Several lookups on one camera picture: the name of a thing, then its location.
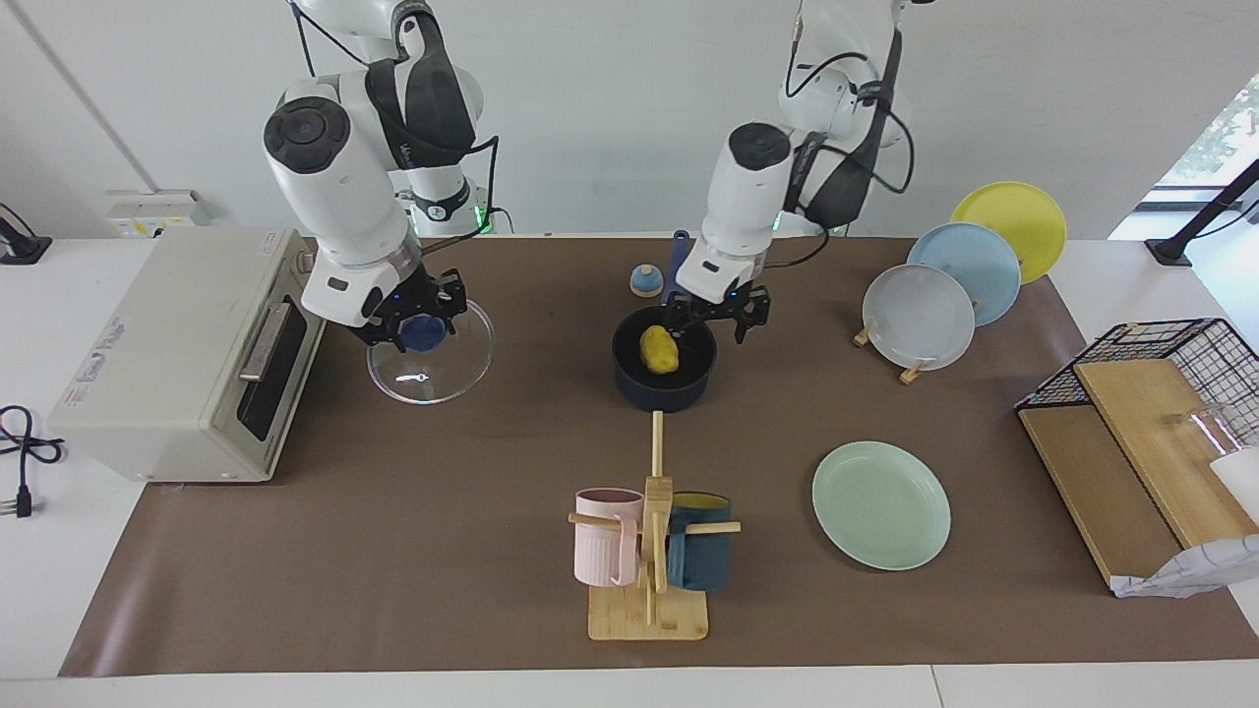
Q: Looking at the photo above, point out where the wooden mug tree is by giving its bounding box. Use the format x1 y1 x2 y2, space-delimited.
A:
568 411 742 642

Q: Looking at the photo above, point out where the black power cable with plug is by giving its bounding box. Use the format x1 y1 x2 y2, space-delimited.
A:
0 405 66 519

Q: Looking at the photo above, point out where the white power strip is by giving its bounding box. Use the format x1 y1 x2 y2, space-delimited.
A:
106 190 212 239

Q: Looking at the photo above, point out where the brown table mat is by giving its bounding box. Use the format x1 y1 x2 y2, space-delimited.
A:
59 236 1259 678

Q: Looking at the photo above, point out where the pale green plate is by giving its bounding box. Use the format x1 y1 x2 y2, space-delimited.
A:
812 441 952 571

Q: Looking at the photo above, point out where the beige toaster oven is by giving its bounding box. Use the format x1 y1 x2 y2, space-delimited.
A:
47 228 335 483

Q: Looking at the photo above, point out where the wooden plate rack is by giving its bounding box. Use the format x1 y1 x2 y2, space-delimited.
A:
853 315 930 384

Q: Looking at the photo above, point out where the grey plate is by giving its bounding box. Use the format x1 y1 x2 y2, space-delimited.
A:
863 264 977 373

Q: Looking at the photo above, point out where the dark teal mug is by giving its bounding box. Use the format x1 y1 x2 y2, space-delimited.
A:
667 492 734 592

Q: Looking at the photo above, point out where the wooden shelf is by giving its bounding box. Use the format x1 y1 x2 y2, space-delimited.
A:
1016 356 1259 591

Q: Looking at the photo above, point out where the glass lid with blue knob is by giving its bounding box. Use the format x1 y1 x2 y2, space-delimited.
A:
367 298 494 406

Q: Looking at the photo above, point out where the clear drinking glass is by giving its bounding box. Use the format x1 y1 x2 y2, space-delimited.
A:
1169 403 1242 465

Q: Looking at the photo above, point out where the black wire basket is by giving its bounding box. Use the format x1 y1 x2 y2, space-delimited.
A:
1016 318 1259 453

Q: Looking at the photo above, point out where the white crumpled cloth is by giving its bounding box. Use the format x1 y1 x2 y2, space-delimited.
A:
1111 534 1259 599

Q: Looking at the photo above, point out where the light blue plate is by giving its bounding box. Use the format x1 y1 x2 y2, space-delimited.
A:
907 222 1022 327

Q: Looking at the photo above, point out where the yellow potato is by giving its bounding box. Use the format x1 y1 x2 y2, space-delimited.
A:
639 326 682 375

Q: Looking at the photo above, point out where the white cup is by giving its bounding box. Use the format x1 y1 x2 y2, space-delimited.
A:
1210 447 1259 522

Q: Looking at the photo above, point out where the yellow plate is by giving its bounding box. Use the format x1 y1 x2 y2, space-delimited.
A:
950 181 1067 286

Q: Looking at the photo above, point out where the black pot with purple handle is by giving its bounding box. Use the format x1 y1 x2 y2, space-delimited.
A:
612 230 719 414

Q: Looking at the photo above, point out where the pink ribbed mug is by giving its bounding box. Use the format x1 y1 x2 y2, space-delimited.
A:
574 488 645 588

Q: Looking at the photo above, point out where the black desk clamp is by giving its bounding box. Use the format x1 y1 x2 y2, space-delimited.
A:
0 204 52 265

